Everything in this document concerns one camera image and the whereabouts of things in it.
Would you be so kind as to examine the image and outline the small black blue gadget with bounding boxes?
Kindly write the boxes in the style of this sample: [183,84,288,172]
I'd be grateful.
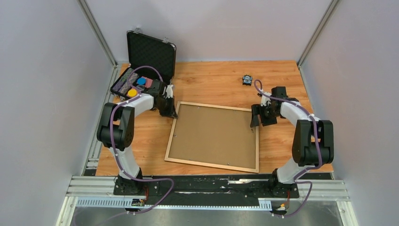
[242,74,253,86]

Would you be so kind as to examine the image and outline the aluminium left corner post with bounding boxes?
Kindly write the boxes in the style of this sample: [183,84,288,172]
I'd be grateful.
[77,0,118,68]

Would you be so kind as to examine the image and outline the brown cardboard backing board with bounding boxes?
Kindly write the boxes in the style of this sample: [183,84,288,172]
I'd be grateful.
[168,104,257,170]

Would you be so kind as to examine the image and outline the aluminium rail frame front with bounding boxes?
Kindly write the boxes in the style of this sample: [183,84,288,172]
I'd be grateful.
[57,173,358,226]

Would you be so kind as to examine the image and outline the aluminium right corner post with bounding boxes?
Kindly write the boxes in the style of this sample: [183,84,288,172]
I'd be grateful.
[296,0,341,69]

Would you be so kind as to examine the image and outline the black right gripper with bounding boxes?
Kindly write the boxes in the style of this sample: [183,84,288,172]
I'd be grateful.
[250,103,279,128]

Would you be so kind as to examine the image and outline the blue round chip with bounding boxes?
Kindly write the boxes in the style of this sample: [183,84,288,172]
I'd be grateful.
[136,77,146,86]

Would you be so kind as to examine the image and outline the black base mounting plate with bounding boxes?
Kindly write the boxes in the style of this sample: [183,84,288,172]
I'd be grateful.
[113,174,299,207]

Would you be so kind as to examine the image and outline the light wooden picture frame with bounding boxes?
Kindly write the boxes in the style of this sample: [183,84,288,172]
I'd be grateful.
[164,101,260,174]

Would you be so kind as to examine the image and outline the yellow round chip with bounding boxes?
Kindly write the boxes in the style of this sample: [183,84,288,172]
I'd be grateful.
[127,89,138,98]

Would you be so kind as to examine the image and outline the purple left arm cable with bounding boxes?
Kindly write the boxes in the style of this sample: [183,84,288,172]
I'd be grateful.
[110,65,175,215]

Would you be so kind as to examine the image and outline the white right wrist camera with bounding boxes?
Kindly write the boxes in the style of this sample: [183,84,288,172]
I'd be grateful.
[259,92,271,106]

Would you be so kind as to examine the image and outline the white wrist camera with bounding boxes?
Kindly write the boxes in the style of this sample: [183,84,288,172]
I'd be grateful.
[259,92,271,106]
[165,84,174,99]

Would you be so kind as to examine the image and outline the aluminium corner post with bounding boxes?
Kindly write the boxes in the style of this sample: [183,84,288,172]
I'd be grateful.
[77,0,118,68]
[296,0,341,69]

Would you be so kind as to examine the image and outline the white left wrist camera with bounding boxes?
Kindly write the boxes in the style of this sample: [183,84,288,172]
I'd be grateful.
[165,84,174,99]

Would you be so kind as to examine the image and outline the white slotted cable duct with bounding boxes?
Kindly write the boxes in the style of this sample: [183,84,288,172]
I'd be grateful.
[76,198,272,211]

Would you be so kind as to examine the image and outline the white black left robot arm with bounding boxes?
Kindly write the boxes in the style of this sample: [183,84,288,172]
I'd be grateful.
[96,80,178,194]

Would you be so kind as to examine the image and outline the black poker chip case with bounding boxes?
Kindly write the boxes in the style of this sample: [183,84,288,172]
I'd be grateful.
[110,30,177,98]

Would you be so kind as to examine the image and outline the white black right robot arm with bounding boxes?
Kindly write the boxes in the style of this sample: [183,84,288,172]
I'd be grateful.
[250,86,334,197]

